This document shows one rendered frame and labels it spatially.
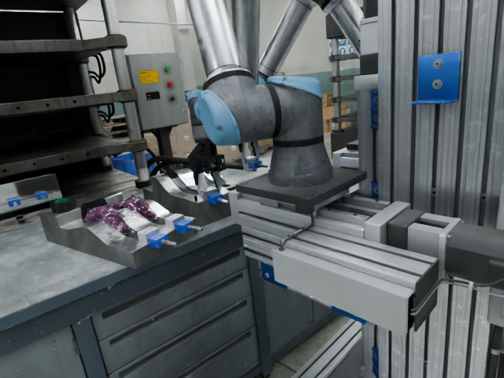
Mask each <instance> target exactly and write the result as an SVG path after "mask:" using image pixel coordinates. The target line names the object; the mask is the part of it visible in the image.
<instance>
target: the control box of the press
mask: <svg viewBox="0 0 504 378"><path fill-rule="evenodd" d="M125 58H126V62H127V69H128V73H129V77H130V84H131V88H132V89H136V91H137V94H138V98H139V99H137V100H136V101H135V102H134V103H135V107H136V114H137V118H138V122H139V129H140V133H141V136H142V138H143V139H144V135H143V133H144V131H151V132H152V133H153V134H154V136H155V137H156V138H157V144H158V148H159V152H160V156H167V157H173V151H172V147H171V142H170V132H171V130H172V128H173V127H174V128H176V126H178V125H181V124H186V123H188V122H189V121H188V111H187V107H186V102H185V93H184V88H183V82H182V74H181V69H180V64H179V55H178V53H177V52H163V53H146V54H128V55H125ZM163 170H166V173H167V174H168V175H169V177H170V178H171V179H172V178H173V171H172V170H171V168H170V165H167V166H164V167H163Z"/></svg>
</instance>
